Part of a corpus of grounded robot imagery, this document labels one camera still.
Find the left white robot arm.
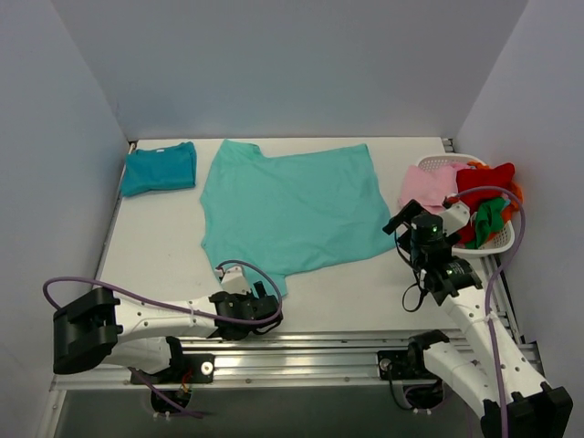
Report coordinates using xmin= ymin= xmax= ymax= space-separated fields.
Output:
xmin=53 ymin=282 xmax=283 ymax=382

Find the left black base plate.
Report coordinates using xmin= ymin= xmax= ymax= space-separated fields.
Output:
xmin=133 ymin=353 xmax=215 ymax=384

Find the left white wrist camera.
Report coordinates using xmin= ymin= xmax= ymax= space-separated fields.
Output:
xmin=214 ymin=265 xmax=251 ymax=294

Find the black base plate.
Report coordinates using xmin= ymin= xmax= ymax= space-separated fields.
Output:
xmin=133 ymin=353 xmax=215 ymax=384
xmin=377 ymin=349 xmax=437 ymax=381

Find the folded teal t shirt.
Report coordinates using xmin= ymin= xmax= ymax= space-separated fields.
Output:
xmin=120 ymin=141 xmax=197 ymax=197

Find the mint green t shirt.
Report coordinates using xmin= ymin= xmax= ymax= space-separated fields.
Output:
xmin=200 ymin=140 xmax=395 ymax=293

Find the pink t shirt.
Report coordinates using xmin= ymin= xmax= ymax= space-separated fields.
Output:
xmin=398 ymin=166 xmax=457 ymax=214

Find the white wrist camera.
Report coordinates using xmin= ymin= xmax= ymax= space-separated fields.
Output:
xmin=438 ymin=201 xmax=471 ymax=236
xmin=214 ymin=265 xmax=251 ymax=294

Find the white plastic laundry basket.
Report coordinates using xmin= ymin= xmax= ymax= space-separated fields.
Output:
xmin=417 ymin=153 xmax=515 ymax=258

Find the orange t shirt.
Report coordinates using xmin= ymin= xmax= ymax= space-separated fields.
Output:
xmin=457 ymin=162 xmax=524 ymax=220

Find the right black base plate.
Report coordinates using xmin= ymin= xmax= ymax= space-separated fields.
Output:
xmin=377 ymin=349 xmax=437 ymax=381

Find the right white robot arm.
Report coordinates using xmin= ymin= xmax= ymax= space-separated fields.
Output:
xmin=383 ymin=200 xmax=574 ymax=437

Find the red t shirt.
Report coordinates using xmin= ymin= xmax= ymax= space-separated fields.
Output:
xmin=456 ymin=162 xmax=523 ymax=249

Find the aluminium rail frame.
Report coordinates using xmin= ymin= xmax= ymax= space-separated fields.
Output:
xmin=48 ymin=332 xmax=544 ymax=391

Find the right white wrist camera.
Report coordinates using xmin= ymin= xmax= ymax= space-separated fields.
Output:
xmin=438 ymin=201 xmax=471 ymax=236

